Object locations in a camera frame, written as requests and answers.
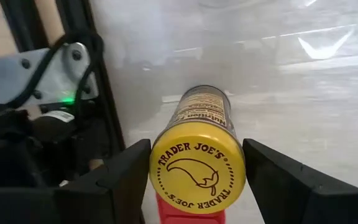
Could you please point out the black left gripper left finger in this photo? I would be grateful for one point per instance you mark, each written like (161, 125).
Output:
(104, 193)

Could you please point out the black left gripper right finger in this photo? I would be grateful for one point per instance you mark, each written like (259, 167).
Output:
(306, 202)

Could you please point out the yellow-lid spice jar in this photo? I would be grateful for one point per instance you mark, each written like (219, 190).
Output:
(197, 168)

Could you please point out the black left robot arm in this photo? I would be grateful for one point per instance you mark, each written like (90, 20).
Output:
(8, 149)

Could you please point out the grey metal bracket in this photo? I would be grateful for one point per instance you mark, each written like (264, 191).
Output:
(8, 77)

